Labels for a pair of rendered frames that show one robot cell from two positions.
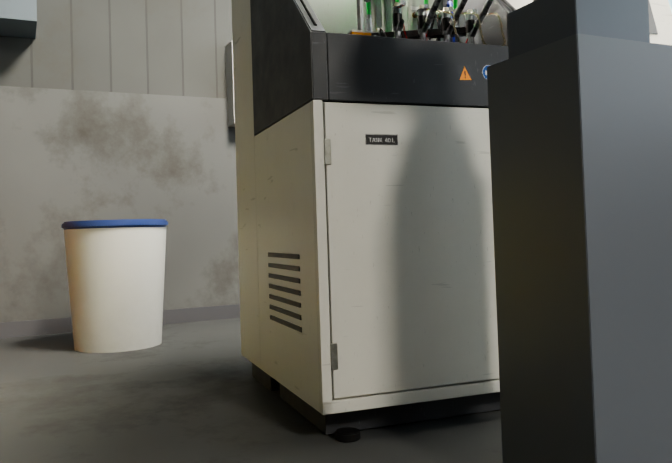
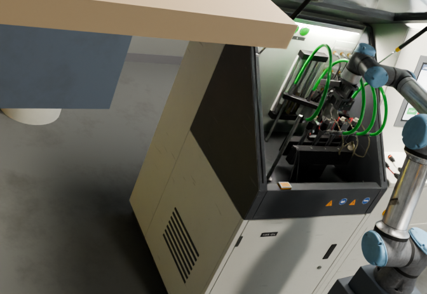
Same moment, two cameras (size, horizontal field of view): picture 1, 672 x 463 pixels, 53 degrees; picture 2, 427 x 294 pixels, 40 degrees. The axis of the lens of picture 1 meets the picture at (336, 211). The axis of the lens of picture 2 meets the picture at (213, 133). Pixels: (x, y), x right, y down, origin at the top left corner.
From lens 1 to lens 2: 1.89 m
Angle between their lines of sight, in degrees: 37
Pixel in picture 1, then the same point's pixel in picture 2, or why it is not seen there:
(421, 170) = (281, 244)
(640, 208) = not seen: outside the picture
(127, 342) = (40, 120)
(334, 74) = (260, 209)
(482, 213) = (300, 258)
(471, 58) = (337, 195)
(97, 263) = not seen: hidden behind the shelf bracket
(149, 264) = not seen: hidden behind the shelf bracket
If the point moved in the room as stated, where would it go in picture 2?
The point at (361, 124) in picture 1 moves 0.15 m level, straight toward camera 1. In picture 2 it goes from (262, 228) to (266, 256)
